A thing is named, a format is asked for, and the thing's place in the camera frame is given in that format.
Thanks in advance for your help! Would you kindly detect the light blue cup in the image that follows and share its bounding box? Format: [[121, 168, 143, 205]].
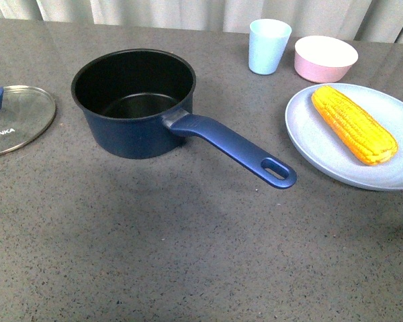
[[249, 19, 292, 75]]

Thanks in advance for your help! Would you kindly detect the dark blue saucepan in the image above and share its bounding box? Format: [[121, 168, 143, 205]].
[[71, 49, 297, 189]]

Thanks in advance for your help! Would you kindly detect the glass lid blue knob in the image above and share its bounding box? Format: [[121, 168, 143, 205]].
[[0, 85, 56, 156]]

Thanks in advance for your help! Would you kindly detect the white curtain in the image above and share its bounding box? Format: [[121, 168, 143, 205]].
[[0, 0, 403, 44]]

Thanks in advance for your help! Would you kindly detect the light blue plate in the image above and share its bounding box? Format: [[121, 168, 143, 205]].
[[285, 83, 403, 191]]

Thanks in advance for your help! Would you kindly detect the pink bowl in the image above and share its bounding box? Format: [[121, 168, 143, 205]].
[[294, 36, 359, 83]]

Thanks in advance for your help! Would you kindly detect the yellow corn cob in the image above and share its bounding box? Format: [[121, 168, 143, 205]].
[[311, 85, 398, 166]]

